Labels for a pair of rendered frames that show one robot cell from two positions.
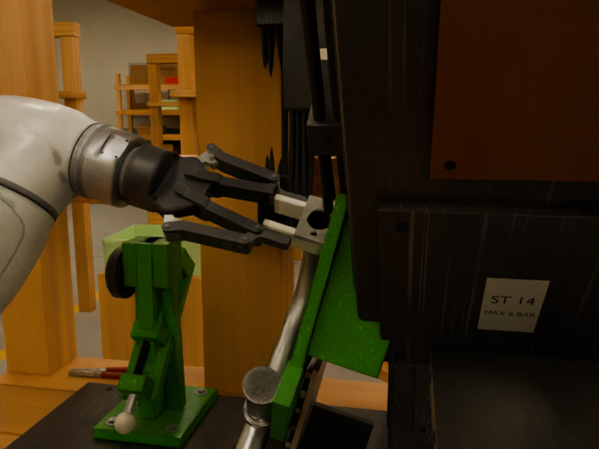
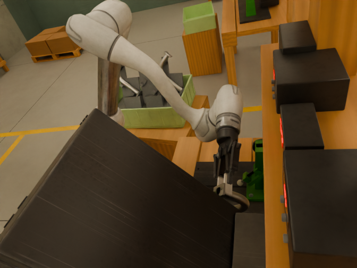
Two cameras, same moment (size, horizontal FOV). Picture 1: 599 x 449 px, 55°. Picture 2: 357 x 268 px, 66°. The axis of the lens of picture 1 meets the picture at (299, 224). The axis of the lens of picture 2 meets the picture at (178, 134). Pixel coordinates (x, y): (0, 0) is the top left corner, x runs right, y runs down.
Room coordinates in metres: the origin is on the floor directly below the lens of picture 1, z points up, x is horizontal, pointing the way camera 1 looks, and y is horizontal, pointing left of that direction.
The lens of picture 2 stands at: (0.65, -0.57, 1.93)
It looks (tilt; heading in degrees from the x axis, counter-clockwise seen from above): 39 degrees down; 102
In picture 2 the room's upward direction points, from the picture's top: 17 degrees counter-clockwise
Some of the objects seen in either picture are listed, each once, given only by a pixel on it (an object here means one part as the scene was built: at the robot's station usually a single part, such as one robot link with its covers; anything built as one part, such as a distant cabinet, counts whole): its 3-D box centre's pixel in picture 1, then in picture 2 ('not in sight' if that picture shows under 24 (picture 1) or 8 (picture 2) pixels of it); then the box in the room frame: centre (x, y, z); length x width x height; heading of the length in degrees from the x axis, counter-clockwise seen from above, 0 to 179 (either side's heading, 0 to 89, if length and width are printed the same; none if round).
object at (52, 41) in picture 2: not in sight; (60, 42); (-2.51, 5.38, 0.22); 1.20 x 0.81 x 0.44; 168
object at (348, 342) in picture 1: (354, 288); not in sight; (0.55, -0.05, 1.17); 0.13 x 0.12 x 0.20; 79
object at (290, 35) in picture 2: not in sight; (295, 47); (0.86, 0.10, 1.59); 0.15 x 0.07 x 0.07; 79
